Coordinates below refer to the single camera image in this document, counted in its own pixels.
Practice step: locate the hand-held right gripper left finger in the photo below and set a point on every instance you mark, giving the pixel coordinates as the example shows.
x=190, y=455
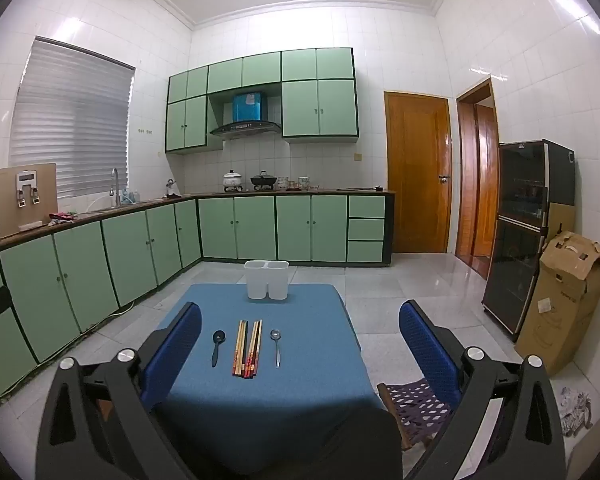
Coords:
x=180, y=350

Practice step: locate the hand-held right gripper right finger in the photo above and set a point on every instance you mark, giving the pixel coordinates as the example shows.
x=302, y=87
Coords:
x=425, y=355

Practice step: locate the black spoon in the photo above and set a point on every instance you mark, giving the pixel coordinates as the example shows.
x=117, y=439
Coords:
x=218, y=336

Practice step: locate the bundle of wooden chopsticks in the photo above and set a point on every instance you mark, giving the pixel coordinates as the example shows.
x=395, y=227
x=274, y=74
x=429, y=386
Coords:
x=240, y=350

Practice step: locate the metal spoon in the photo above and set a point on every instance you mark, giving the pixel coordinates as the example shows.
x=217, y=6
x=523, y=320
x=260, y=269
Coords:
x=275, y=334

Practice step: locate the white plastic utensil holder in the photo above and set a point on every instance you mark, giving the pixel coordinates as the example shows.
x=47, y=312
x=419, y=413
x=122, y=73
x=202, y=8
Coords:
x=257, y=285

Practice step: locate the wooden stool woven seat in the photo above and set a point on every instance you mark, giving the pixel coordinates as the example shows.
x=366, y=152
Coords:
x=420, y=405

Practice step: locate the long green base cabinet row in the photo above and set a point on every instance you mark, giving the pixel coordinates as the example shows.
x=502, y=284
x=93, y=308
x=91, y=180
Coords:
x=80, y=280

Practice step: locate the beige wooden board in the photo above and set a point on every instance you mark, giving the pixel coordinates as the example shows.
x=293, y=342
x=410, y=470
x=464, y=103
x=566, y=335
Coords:
x=5, y=200

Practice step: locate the red cloth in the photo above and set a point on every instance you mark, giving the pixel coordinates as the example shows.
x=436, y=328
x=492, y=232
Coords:
x=60, y=218

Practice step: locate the blue tablecloth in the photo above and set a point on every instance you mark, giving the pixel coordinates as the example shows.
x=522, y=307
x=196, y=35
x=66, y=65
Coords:
x=280, y=410

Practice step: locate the dark kitchen countertop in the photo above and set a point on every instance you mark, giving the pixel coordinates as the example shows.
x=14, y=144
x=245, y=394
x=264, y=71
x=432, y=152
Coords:
x=87, y=218

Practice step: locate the brown cardboard box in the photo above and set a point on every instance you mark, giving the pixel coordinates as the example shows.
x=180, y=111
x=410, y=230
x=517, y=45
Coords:
x=560, y=320

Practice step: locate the patterned floor rag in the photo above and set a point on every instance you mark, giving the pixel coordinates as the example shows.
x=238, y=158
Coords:
x=575, y=410

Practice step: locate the pale blue plastic bottle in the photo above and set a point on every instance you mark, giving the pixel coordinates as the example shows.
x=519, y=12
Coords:
x=126, y=196

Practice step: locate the green base cabinet with drawers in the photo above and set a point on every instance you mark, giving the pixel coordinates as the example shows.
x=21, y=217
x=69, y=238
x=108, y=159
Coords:
x=290, y=230

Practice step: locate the chrome faucet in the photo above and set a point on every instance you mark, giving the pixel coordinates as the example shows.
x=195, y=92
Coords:
x=116, y=192

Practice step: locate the white cooking pot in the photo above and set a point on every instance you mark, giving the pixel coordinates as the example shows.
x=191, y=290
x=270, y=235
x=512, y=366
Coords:
x=232, y=180

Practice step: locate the closed wooden door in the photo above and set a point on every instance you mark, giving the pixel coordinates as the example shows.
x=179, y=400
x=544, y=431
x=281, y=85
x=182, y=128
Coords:
x=417, y=175

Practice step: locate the black wok with lid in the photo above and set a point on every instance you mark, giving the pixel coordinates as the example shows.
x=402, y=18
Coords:
x=263, y=180

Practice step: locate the grey window blind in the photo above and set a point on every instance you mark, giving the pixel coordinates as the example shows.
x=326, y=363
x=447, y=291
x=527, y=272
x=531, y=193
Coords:
x=70, y=120

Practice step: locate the range hood with blue film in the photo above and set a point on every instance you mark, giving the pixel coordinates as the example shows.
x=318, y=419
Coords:
x=245, y=107

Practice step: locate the white bracket device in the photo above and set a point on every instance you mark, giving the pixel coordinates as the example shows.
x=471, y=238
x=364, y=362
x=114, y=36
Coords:
x=27, y=177

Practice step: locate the wooden doorway frame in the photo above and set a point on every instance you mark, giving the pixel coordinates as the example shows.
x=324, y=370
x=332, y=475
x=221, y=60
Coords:
x=467, y=185

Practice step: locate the tall green wall cabinet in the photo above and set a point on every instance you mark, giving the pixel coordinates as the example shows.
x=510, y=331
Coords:
x=187, y=120

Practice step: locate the wide green wall cabinet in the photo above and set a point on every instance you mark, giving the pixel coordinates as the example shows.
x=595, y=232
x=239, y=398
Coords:
x=320, y=105

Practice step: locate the short green wall cabinet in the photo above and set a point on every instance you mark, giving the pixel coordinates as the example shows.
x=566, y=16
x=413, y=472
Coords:
x=245, y=72

